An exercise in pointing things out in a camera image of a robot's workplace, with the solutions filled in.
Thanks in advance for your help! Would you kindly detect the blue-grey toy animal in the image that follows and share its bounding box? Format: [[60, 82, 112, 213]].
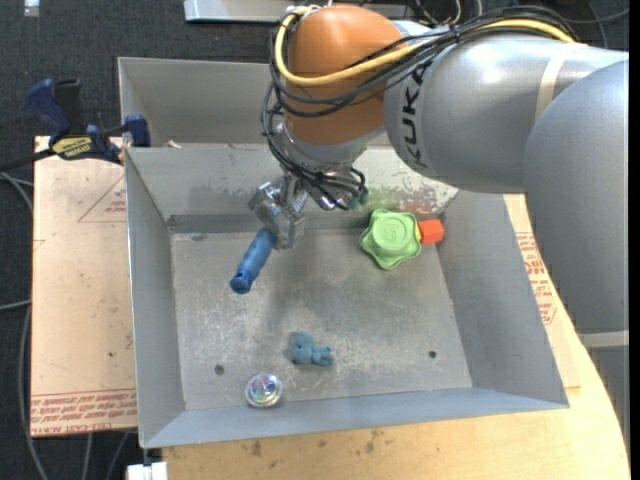
[[288, 330, 336, 368]]

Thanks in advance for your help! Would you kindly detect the blue tool handle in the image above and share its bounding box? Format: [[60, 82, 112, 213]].
[[229, 228, 280, 296]]

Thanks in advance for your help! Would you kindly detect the green star-shaped cup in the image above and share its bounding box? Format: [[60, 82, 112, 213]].
[[358, 208, 423, 271]]

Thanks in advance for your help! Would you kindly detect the brown cardboard board red print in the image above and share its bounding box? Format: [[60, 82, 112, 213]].
[[29, 135, 584, 439]]

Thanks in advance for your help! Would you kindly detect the grey metal bin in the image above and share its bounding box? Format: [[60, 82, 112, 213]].
[[117, 56, 571, 450]]

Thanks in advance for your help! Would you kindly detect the clear glass ball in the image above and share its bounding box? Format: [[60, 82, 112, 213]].
[[244, 371, 284, 410]]

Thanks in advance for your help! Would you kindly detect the orange block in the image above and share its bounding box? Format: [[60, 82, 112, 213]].
[[417, 218, 447, 246]]

